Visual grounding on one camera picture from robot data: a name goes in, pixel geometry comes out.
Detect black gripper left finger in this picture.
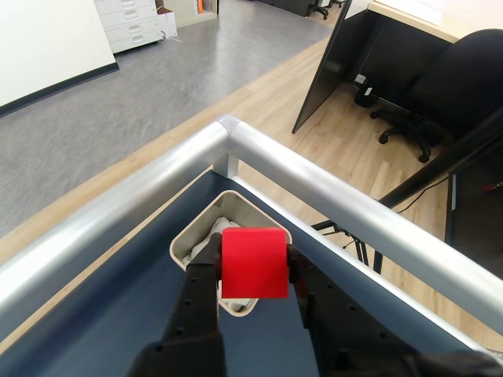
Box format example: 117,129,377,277
127,232,228,377

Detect silver cart frame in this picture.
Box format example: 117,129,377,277
0,113,503,364

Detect dark blue table mat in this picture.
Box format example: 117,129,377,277
0,170,486,377

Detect black slanted bar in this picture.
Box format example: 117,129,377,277
379,112,503,209

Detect small black office chair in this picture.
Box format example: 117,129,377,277
306,0,330,20

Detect white cardboard box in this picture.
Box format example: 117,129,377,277
154,5,178,41

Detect white crumpled cloth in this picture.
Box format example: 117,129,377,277
182,217,253,314

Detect beige shelf cabinet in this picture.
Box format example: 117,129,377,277
172,0,219,28

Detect black cabinet panel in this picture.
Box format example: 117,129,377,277
445,159,503,272

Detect black low desk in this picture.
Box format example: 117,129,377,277
257,0,315,17

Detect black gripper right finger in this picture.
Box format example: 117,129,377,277
285,243,433,377

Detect beige rounded box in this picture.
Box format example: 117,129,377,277
169,190,294,317

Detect wood-top desk with black panels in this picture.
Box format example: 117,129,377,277
292,0,503,134

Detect black folding stand legs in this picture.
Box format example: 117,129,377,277
310,219,384,275

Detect white drawer cabinet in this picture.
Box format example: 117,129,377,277
94,0,159,55

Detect red cube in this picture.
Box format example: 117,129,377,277
221,226,291,299

